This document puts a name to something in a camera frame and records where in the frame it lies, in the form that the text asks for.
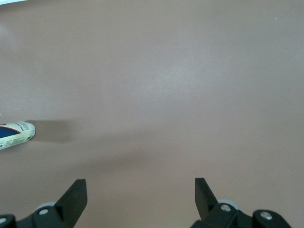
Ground clear Wilson tennis ball can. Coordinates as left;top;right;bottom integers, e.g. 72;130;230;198
0;120;37;151

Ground brown table mat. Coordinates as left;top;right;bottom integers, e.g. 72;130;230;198
0;0;304;228

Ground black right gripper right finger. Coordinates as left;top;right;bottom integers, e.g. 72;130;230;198
190;177;292;228

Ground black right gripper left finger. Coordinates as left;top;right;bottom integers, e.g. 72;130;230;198
0;179;88;228

